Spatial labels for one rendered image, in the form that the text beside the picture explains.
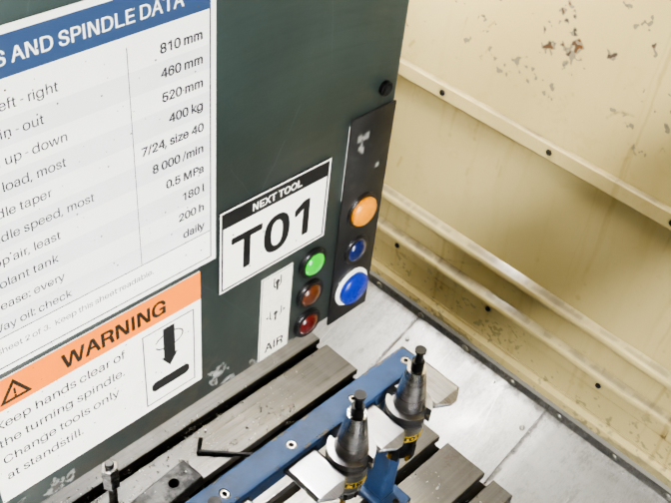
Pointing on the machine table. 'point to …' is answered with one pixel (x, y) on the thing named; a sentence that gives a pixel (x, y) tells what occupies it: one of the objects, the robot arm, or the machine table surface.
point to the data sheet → (102, 162)
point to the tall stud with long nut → (111, 479)
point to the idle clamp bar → (173, 486)
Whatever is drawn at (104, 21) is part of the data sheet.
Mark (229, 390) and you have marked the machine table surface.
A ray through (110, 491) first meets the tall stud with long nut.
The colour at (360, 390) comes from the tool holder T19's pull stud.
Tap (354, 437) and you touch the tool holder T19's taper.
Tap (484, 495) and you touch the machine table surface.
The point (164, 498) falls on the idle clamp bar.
